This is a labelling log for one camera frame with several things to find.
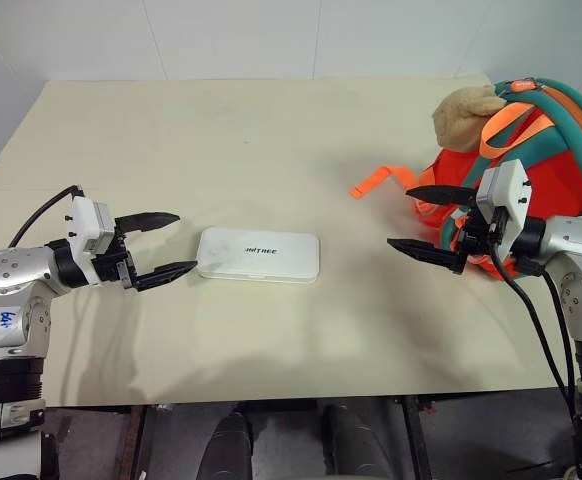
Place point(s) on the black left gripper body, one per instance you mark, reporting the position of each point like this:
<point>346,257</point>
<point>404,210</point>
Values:
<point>113,265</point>

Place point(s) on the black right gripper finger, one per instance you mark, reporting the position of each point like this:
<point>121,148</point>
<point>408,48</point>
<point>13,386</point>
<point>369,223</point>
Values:
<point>443,195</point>
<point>431,254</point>

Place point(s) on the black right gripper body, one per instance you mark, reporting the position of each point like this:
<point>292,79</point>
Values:
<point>478,232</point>

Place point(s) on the white rectangular case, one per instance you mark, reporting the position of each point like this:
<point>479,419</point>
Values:
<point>258,255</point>

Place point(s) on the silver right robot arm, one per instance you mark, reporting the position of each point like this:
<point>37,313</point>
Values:
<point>573,235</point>

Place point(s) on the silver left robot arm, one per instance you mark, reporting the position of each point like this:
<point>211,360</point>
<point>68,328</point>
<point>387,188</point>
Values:
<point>8,272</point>

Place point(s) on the tan plush toy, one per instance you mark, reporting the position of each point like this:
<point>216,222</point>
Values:
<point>463,117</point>

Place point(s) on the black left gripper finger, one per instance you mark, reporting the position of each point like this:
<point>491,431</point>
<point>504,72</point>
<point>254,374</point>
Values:
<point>163,273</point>
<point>151,220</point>

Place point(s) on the black table frame leg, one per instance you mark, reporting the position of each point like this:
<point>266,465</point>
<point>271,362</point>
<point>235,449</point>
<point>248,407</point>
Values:
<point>134,442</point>
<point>417,440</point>

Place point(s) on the dark rounded shape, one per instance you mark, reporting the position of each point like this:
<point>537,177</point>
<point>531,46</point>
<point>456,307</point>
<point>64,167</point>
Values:
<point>231,447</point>

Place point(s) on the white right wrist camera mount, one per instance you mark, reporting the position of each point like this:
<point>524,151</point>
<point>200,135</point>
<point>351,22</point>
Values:
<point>508,192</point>

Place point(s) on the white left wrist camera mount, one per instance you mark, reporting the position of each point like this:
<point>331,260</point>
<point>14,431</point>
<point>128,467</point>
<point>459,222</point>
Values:
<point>83,220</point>

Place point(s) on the orange and teal backpack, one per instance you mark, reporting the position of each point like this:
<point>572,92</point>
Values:
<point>556,165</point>

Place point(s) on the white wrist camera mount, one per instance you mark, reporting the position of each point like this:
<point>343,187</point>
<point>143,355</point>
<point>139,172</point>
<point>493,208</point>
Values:
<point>508,192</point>
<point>83,220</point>

